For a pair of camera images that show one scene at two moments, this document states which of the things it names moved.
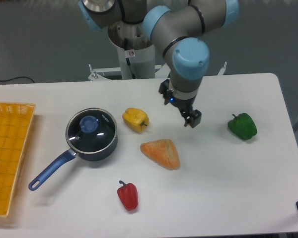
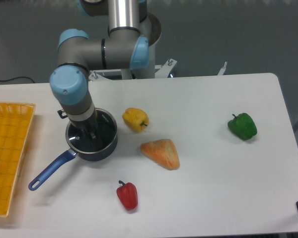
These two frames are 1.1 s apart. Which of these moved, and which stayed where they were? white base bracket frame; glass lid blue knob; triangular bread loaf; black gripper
Moved: black gripper
Stayed: triangular bread loaf; glass lid blue knob; white base bracket frame
